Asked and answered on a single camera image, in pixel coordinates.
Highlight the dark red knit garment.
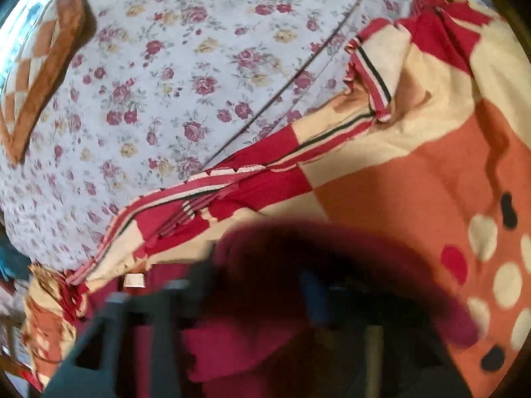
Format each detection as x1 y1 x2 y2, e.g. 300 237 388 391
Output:
78 219 483 398

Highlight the blue plastic bag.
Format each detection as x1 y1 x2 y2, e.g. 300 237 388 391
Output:
0 233 32 280

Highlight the white floral quilt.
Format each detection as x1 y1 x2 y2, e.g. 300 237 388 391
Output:
1 0 411 270

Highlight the brown checkered cushion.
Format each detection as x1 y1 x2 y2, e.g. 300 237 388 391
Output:
1 0 88 165

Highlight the red orange cream patterned blanket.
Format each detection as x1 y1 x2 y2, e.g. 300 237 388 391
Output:
25 0 530 397

